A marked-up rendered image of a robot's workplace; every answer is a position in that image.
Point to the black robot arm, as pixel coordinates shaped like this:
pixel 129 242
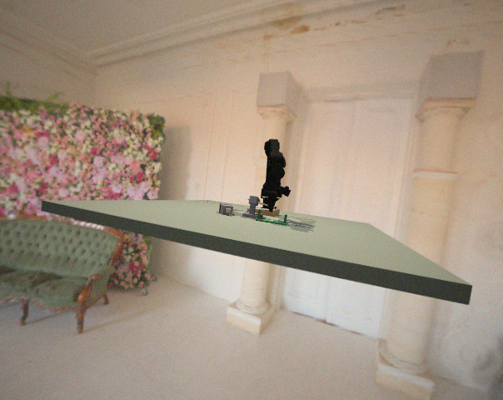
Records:
pixel 274 167

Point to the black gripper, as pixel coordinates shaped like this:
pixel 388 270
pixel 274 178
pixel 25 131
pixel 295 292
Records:
pixel 270 194

